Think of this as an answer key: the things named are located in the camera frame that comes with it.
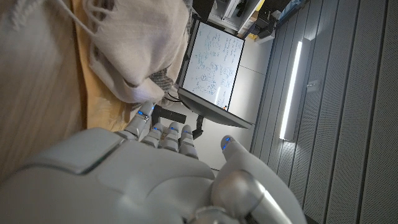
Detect white shelf cabinet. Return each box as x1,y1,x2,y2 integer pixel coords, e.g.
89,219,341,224
208,0,265,35

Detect black computer monitor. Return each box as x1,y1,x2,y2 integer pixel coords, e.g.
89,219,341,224
177,88,253,130

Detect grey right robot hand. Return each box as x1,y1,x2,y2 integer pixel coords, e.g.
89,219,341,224
0,102,308,224

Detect orange paper envelope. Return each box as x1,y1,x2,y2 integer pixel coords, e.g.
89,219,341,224
71,0,137,133

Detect whiteboard with blue writing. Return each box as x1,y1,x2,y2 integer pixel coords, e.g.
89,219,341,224
182,21,246,110

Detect beige striped cloth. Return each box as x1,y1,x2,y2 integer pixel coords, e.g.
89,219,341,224
0,0,193,105

